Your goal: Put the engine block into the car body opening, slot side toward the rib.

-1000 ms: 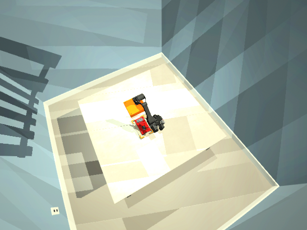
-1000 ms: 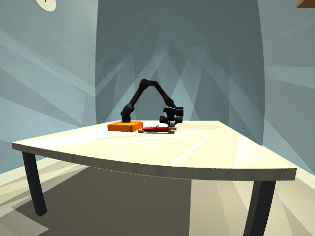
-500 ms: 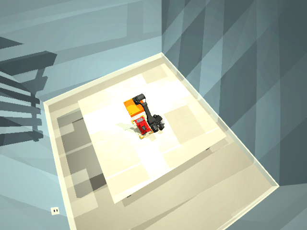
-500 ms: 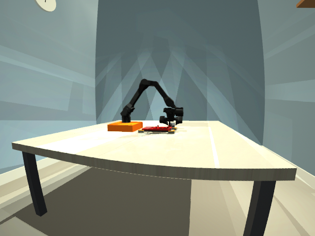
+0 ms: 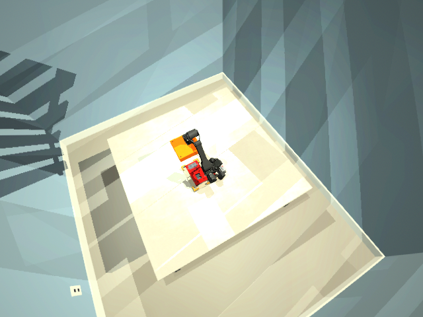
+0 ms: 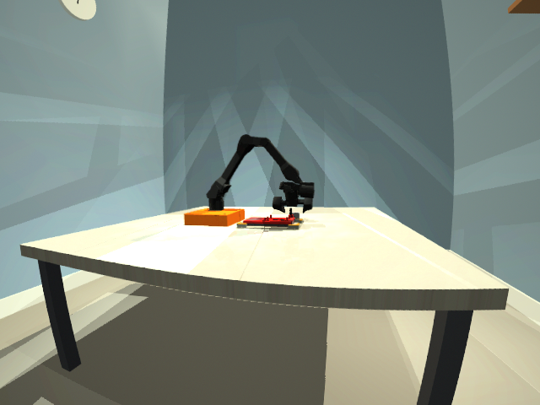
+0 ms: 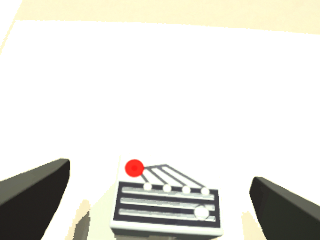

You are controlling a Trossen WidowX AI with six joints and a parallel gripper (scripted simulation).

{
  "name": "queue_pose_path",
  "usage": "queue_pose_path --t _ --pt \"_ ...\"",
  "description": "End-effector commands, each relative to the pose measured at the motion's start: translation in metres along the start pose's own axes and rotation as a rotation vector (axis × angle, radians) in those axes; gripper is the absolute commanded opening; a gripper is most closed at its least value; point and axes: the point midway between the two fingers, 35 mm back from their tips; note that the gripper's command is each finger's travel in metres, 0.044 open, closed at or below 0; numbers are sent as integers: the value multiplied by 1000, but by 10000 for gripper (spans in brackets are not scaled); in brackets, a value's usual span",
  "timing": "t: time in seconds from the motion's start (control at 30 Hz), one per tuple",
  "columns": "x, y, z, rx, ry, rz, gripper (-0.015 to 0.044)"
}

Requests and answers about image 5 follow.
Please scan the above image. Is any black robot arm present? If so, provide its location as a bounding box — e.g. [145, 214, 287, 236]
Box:
[182, 129, 223, 184]

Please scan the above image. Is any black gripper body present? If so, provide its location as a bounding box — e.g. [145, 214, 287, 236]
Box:
[209, 158, 225, 180]

